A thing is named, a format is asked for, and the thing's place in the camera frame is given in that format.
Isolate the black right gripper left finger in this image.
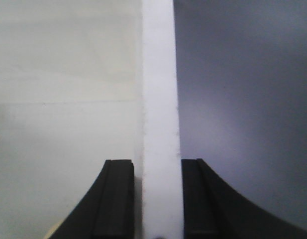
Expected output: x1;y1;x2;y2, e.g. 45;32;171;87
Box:
51;159;135;239

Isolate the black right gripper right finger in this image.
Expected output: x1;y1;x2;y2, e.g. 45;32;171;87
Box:
181;158;307;239

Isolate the white plastic tote box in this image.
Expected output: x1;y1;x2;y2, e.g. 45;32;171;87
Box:
0;0;183;239

